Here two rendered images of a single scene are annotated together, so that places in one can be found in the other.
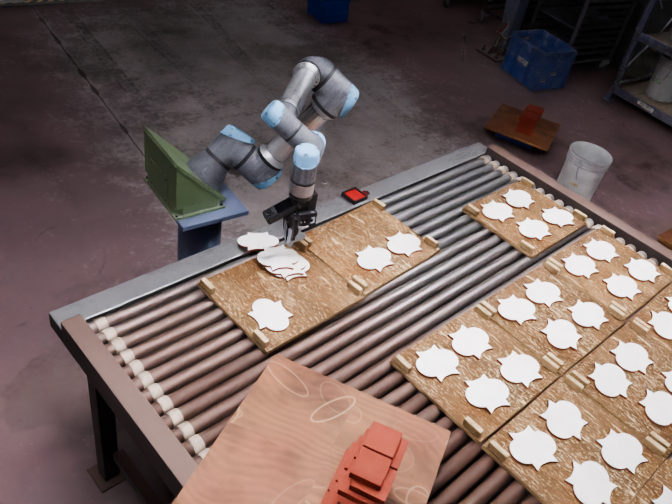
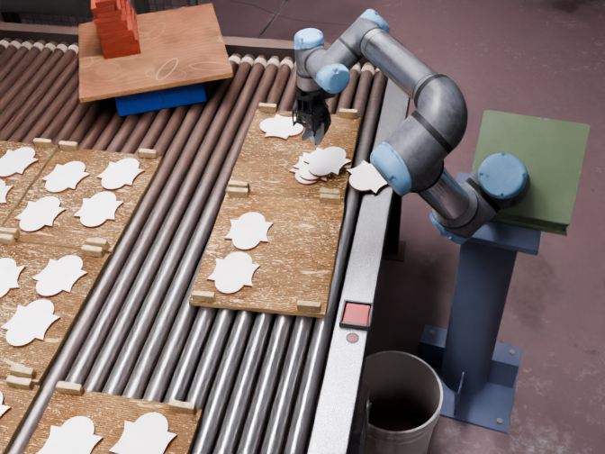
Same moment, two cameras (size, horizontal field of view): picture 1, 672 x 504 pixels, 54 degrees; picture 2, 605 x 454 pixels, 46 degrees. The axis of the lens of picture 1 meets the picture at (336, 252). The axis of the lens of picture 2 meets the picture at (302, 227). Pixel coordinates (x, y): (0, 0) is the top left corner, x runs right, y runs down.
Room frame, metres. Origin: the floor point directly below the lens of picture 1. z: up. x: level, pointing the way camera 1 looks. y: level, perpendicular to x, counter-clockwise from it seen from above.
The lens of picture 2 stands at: (3.10, -0.60, 2.31)
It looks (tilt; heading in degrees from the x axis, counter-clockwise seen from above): 45 degrees down; 154
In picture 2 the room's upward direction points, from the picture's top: 4 degrees counter-clockwise
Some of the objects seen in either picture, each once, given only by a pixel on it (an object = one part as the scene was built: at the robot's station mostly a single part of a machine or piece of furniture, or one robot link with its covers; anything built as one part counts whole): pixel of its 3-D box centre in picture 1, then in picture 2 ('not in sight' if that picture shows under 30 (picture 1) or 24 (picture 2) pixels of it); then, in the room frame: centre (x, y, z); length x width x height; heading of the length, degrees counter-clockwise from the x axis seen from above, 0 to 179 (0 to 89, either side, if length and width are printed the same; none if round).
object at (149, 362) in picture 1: (371, 254); (265, 257); (1.86, -0.13, 0.90); 1.95 x 0.05 x 0.05; 140
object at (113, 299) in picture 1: (321, 218); (363, 272); (2.03, 0.08, 0.89); 2.08 x 0.09 x 0.06; 140
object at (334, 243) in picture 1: (368, 245); (271, 250); (1.87, -0.11, 0.93); 0.41 x 0.35 x 0.02; 142
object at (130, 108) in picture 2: not in sight; (157, 73); (0.94, -0.09, 0.97); 0.31 x 0.31 x 0.10; 75
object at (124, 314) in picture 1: (334, 225); (337, 265); (1.99, 0.03, 0.90); 1.95 x 0.05 x 0.05; 140
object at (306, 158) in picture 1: (305, 164); (310, 53); (1.66, 0.14, 1.34); 0.09 x 0.08 x 0.11; 178
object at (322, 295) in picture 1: (282, 291); (296, 153); (1.54, 0.14, 0.93); 0.41 x 0.35 x 0.02; 141
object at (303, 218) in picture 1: (300, 207); (310, 104); (1.66, 0.14, 1.18); 0.09 x 0.08 x 0.12; 123
